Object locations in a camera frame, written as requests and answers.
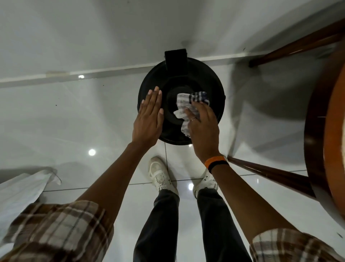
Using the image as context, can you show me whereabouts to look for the dark jeans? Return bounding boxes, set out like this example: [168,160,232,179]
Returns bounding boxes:
[133,188,253,262]

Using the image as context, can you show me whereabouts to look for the person's left white sneaker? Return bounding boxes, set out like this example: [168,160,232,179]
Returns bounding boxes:
[148,156,179,196]

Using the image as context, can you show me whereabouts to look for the white blue checked cloth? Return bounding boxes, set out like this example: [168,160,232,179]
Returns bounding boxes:
[173,91,210,138]

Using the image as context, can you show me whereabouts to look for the round brown wooden table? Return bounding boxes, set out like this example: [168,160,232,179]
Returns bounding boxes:
[227,17,345,225]

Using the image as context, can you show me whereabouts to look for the person's right hand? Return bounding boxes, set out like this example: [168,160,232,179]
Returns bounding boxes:
[185,101,220,162]

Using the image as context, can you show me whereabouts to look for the person's left forearm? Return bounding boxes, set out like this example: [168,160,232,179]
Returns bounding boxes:
[77,141,152,228]

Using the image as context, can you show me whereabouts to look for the plaid shirt left sleeve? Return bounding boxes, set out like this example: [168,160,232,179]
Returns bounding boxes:
[0,200,115,262]

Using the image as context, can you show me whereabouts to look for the person's right forearm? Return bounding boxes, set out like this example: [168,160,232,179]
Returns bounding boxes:
[208,161,298,241]

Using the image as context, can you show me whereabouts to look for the black round pedal bin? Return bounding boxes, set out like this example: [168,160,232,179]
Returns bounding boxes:
[137,49,226,146]

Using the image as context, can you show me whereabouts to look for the person's white sneaker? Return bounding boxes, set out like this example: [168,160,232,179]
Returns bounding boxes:
[148,156,179,196]
[192,168,219,199]

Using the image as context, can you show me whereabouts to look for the person's right white sneaker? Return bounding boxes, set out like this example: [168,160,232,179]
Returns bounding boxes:
[192,168,219,199]

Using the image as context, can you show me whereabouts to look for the person's left hand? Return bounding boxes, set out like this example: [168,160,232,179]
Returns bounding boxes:
[132,86,165,148]

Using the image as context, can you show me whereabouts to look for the orange and black wristband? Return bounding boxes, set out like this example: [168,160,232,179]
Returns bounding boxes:
[204,155,230,174]

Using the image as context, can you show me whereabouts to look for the plaid shirt right sleeve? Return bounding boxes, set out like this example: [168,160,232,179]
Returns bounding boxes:
[249,229,345,262]

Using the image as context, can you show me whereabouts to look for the plaid shirt sleeve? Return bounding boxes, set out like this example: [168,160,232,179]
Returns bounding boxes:
[249,229,345,262]
[0,200,115,262]

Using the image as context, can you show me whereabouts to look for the white fabric sheet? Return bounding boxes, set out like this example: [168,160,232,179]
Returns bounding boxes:
[0,168,62,245]

